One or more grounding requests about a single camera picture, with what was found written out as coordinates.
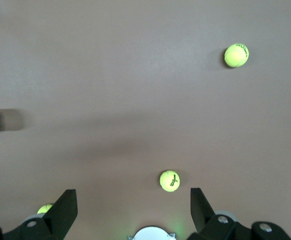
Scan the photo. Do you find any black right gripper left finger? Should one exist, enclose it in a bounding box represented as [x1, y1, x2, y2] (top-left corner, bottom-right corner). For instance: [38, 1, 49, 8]
[0, 189, 79, 240]

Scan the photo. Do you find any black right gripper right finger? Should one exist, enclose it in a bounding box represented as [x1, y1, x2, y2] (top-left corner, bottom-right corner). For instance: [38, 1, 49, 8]
[185, 187, 291, 240]

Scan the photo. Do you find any yellow green tennis ball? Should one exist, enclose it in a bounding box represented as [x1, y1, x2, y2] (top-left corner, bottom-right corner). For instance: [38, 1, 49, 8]
[159, 170, 181, 193]
[36, 203, 54, 215]
[224, 43, 250, 68]

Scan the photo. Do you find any brown table mat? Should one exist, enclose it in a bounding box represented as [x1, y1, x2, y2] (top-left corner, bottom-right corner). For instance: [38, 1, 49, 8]
[0, 0, 291, 240]

